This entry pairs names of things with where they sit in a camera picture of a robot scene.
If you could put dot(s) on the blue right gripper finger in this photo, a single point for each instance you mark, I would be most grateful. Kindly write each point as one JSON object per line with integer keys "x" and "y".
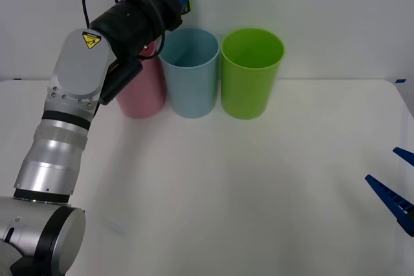
{"x": 406, "y": 154}
{"x": 393, "y": 201}

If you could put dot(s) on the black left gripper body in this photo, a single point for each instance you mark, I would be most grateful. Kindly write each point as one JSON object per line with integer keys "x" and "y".
{"x": 171, "y": 11}

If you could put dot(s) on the silver and black left arm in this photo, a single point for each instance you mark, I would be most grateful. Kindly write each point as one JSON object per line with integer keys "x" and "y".
{"x": 77, "y": 62}

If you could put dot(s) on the pale blue plastic bin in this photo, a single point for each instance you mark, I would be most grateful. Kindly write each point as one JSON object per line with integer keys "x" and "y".
{"x": 192, "y": 95}

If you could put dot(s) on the pink plastic bin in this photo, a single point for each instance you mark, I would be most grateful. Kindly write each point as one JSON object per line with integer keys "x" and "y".
{"x": 142, "y": 95}

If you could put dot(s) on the green plastic bin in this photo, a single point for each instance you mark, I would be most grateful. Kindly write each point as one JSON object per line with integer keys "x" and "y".
{"x": 247, "y": 95}

